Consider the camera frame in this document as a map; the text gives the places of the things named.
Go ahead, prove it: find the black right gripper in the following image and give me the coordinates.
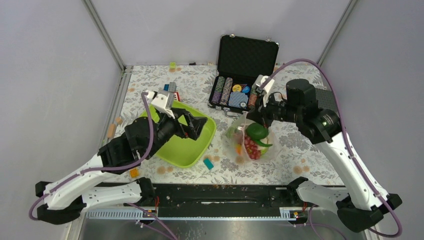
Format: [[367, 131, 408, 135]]
[[245, 89, 302, 129]]

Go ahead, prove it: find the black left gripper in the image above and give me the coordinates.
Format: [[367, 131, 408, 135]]
[[145, 107, 208, 159]]

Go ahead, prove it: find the dark green avocado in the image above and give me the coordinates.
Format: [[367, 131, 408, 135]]
[[245, 122, 269, 140]]

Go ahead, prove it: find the clear pink zip top bag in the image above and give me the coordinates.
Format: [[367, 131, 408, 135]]
[[221, 112, 278, 163]]

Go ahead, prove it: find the red grape bunch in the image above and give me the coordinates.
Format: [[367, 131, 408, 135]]
[[244, 136, 262, 160]]

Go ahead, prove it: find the green chili pepper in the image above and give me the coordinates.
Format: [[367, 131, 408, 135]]
[[253, 137, 274, 148]]

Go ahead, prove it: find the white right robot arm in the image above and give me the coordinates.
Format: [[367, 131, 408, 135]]
[[247, 75, 402, 233]]

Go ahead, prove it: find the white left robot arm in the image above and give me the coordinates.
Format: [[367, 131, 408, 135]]
[[28, 90, 208, 225]]

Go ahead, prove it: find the green plastic food tray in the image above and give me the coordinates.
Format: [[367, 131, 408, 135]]
[[154, 101, 217, 169]]

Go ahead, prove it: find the grey lego baseplate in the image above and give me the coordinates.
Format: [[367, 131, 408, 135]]
[[315, 88, 338, 113]]

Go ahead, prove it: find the red white toy block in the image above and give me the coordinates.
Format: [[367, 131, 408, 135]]
[[173, 92, 181, 102]]

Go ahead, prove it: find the teal small block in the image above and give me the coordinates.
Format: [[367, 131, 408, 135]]
[[203, 158, 214, 170]]

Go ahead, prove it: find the grey toy block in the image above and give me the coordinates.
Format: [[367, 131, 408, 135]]
[[167, 82, 177, 93]]

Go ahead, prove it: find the floral patterned table mat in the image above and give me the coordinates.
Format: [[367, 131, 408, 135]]
[[115, 65, 342, 185]]

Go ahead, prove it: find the black poker chip case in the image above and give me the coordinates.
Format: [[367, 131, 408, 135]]
[[208, 34, 280, 113]]

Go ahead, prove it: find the small wooden cube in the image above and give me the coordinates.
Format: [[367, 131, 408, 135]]
[[114, 117, 123, 125]]

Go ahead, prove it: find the orange small block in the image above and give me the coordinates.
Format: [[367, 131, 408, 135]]
[[129, 168, 140, 179]]

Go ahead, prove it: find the wooden block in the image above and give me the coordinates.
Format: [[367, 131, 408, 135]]
[[106, 123, 117, 139]]

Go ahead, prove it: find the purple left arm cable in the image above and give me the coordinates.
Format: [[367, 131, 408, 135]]
[[28, 91, 178, 240]]

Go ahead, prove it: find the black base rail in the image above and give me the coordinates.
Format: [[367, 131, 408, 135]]
[[136, 183, 313, 218]]

